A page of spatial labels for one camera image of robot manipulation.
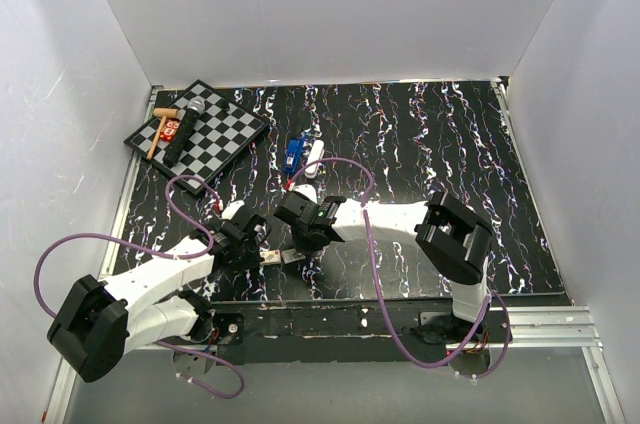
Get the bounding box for staple box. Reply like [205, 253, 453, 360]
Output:
[260, 250, 282, 266]
[281, 249, 305, 265]

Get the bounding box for white stapler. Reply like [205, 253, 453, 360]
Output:
[304, 139, 324, 179]

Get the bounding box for blue stapler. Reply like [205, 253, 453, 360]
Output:
[283, 133, 307, 176]

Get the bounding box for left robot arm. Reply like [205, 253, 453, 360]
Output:
[47, 201, 267, 383]

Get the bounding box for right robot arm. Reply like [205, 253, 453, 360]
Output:
[274, 190, 493, 344]

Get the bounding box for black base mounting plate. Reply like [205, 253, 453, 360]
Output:
[154, 298, 506, 368]

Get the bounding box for red toy block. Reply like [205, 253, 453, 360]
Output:
[160, 119, 180, 142]

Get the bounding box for black microphone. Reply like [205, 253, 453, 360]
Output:
[163, 97, 206, 168]

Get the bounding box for wooden mallet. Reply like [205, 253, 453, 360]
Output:
[146, 108, 180, 160]

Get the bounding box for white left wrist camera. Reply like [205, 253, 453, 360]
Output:
[221, 200, 245, 220]

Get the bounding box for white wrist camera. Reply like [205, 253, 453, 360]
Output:
[287, 183, 318, 204]
[221, 200, 245, 220]

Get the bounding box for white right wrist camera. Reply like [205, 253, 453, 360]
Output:
[287, 183, 318, 204]

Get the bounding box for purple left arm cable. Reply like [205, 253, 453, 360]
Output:
[33, 174, 246, 400]

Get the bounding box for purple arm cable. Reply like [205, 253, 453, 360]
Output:
[33, 174, 246, 400]
[287, 157, 512, 370]

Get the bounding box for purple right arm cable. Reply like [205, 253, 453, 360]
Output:
[287, 157, 512, 370]

